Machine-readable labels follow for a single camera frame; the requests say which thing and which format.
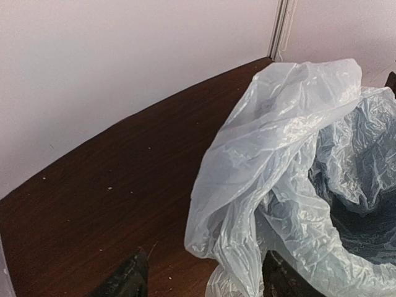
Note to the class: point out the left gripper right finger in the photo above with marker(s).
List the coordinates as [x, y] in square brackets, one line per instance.
[282, 280]

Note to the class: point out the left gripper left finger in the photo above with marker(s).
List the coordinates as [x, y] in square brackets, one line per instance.
[129, 279]

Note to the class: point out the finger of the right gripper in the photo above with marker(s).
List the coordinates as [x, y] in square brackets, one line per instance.
[391, 82]

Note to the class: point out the translucent blue plastic trash bag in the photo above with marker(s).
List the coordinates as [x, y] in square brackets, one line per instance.
[301, 136]

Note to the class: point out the right aluminium frame post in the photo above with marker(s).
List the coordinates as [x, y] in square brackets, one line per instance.
[281, 29]

